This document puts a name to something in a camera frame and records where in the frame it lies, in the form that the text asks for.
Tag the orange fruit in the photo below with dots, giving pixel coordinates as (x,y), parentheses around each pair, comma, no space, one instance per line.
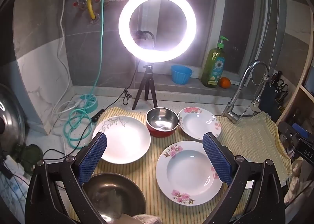
(225,82)

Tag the black scissors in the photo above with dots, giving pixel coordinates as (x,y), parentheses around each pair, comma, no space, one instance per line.
(283,87)

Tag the wooden shelf unit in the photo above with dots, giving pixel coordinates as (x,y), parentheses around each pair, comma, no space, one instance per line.
(304,76)

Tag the person's right hand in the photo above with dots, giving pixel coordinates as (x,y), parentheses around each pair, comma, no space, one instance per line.
(293,179)

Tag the white plate with leaf print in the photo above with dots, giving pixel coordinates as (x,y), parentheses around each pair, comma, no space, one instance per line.
(127,140)

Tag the small pink floral plate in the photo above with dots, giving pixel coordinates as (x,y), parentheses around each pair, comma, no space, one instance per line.
(193,123)

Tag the blue ribbed cup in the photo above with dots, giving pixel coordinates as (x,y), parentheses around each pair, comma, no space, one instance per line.
(181,75)

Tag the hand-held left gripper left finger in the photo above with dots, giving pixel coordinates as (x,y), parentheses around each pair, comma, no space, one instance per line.
(93,157)

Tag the large pink floral plate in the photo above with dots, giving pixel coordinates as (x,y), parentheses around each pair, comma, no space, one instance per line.
(186,172)

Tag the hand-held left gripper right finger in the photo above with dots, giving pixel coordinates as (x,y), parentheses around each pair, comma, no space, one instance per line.
(217,160)

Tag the round teal power strip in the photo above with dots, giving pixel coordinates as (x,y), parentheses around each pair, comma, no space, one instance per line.
(88,101)

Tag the red steel bowl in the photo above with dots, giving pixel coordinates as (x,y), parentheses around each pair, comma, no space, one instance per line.
(159,133)

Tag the dark window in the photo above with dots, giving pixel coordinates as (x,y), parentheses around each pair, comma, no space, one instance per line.
(233,17)

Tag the yellow striped cloth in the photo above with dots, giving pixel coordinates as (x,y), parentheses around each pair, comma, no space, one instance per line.
(242,135)

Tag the pink knit fabric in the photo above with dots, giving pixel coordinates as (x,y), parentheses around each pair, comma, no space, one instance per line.
(147,220)

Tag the dark knife block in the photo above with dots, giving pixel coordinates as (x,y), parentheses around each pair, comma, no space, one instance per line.
(269,101)

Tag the black gooseneck phone clamp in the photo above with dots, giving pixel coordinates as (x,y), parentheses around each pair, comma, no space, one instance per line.
(144,34)

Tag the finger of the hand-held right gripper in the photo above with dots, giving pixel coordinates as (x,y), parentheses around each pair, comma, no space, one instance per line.
(298,130)

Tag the green dish soap bottle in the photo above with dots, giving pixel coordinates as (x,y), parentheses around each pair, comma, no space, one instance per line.
(213,66)

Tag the black tripod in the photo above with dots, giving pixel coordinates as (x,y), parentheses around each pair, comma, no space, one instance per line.
(147,76)

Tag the chrome faucet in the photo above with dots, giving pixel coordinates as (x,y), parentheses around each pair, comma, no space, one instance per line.
(231,113)

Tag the plain steel bowl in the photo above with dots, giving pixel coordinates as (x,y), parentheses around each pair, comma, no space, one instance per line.
(110,194)

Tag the steel pot lid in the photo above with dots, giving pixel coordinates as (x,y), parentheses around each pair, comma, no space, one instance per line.
(12,120)

